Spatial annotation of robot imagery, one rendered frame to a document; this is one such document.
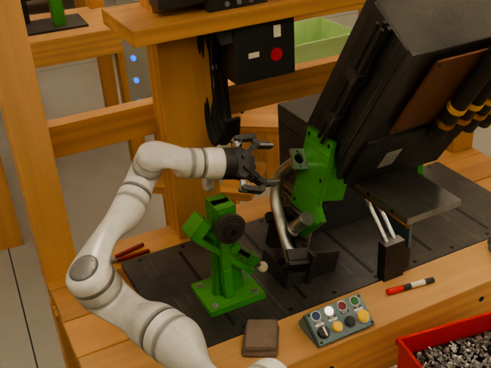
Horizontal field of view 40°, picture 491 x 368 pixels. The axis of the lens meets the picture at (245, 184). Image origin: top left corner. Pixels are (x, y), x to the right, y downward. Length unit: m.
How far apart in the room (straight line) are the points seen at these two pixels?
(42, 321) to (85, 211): 0.94
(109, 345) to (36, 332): 1.52
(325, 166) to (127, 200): 0.48
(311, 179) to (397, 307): 0.37
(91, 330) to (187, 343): 0.60
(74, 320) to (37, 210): 0.29
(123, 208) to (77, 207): 2.62
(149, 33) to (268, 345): 0.74
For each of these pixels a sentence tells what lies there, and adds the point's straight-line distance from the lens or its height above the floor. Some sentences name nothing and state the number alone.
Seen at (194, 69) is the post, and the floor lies 1.38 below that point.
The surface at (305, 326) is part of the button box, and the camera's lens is 1.56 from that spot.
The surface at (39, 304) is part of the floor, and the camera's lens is 3.30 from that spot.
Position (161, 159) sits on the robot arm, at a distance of 1.45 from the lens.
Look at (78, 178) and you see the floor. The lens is 4.30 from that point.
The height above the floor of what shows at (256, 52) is 1.43.
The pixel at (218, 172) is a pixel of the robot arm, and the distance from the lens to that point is 1.52.
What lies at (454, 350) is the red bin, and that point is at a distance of 1.60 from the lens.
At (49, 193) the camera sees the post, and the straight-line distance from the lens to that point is 1.76.
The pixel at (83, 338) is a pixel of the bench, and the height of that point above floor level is 0.88.
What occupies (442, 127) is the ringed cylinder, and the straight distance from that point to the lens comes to 1.55.
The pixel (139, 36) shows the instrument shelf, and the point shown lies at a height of 1.53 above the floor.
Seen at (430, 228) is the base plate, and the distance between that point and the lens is 1.95.
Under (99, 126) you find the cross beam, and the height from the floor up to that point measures 1.25.
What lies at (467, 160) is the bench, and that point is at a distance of 2.38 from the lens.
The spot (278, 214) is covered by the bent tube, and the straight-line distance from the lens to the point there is 1.71.
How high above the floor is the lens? 1.96
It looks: 29 degrees down
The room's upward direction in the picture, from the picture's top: 4 degrees counter-clockwise
